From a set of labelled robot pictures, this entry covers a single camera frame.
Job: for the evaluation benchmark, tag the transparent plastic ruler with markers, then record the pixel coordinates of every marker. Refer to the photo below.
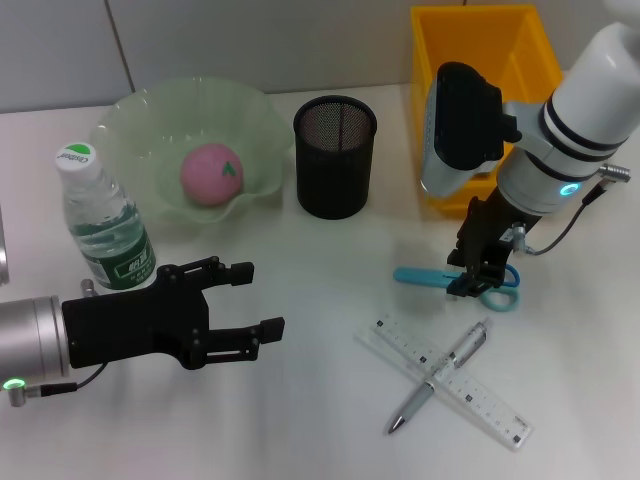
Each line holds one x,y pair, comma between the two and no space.
495,415

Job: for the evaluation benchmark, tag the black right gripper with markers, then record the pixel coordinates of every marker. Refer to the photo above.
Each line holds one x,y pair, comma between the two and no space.
492,235

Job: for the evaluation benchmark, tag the pink peach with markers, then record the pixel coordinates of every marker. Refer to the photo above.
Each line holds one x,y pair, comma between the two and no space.
207,175

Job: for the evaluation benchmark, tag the blue scissors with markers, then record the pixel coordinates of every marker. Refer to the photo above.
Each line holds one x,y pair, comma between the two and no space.
415,276

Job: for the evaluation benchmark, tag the yellow plastic bin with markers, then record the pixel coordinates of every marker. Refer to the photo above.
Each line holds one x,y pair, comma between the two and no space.
480,40

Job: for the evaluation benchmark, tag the green glass fruit plate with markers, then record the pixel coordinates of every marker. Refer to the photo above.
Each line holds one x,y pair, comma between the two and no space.
240,130

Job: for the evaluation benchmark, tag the clear green-label water bottle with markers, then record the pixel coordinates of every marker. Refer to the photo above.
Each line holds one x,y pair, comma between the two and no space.
110,235

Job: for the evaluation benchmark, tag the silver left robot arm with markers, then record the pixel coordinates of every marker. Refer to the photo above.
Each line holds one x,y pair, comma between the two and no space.
30,335

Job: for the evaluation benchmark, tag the black mesh pen holder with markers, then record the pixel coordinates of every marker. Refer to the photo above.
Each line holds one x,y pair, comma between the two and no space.
335,170

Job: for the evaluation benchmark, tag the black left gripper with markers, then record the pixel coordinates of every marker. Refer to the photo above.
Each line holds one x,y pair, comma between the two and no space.
135,325

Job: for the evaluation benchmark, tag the clear silver pen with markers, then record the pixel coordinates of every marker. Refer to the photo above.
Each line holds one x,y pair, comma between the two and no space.
417,400

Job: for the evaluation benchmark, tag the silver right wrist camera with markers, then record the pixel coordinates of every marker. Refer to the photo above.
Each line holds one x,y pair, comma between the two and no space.
465,125

